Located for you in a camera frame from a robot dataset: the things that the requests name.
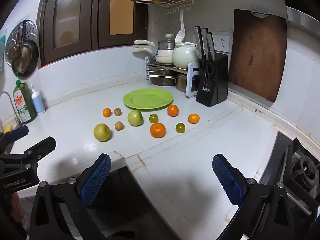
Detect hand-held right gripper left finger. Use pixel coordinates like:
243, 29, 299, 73
29, 153, 112, 240

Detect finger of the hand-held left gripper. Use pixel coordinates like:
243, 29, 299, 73
0, 136, 57, 167
0, 125, 29, 153

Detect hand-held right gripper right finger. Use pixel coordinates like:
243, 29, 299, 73
212, 153, 295, 240

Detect yellow-green apple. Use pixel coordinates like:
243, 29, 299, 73
93, 123, 111, 142

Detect green plate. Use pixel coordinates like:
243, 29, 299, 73
123, 88, 174, 112

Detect person's left hand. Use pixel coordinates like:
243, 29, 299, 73
9, 193, 26, 228

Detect green dish soap bottle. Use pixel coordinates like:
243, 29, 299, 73
13, 79, 38, 124

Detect light blue pump bottle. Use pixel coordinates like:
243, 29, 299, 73
30, 83, 46, 116

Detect steel faucet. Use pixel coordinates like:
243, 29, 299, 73
0, 92, 22, 128

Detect gas stove burner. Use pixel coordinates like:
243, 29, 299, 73
259, 131, 320, 240

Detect dark frying pan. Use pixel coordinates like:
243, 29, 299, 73
11, 39, 40, 79

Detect large orange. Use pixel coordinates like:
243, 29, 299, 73
150, 122, 166, 138

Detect small brass pan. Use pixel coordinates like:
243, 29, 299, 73
7, 44, 23, 68

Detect black burner grate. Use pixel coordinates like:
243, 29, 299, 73
286, 137, 320, 189

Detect black knife block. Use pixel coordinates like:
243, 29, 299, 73
195, 53, 229, 107

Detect round perforated steamer tray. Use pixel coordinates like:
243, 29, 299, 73
4, 19, 38, 67

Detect grey corner pot rack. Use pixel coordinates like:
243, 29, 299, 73
145, 56, 203, 97

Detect steel stockpot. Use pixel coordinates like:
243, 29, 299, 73
176, 73, 198, 92

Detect black kitchen scissors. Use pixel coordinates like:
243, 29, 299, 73
199, 58, 213, 85

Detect brown framed window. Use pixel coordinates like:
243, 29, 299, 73
92, 0, 148, 50
38, 0, 95, 67

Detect brown wooden cutting board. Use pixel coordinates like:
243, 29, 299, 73
228, 9, 287, 103

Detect white ceramic pot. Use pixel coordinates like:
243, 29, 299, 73
172, 42, 200, 69

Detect white saucepan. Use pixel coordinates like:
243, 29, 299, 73
132, 47, 175, 64
134, 39, 175, 58

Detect small steel pot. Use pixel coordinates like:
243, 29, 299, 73
157, 42, 175, 51

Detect white plastic spoon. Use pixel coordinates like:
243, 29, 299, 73
174, 12, 187, 43

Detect glass lid with cream knob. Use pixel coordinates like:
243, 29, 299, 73
157, 34, 177, 44

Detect steel range hood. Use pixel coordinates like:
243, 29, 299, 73
286, 6, 320, 30

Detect steel pot with wire handle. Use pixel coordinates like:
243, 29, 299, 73
149, 66, 177, 86

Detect steel handled knife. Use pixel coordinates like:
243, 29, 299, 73
193, 26, 206, 59
206, 32, 216, 62
201, 27, 212, 60

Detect white wall outlet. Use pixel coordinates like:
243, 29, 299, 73
214, 34, 230, 53

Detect clear wall hook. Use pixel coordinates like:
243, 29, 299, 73
251, 6, 272, 18

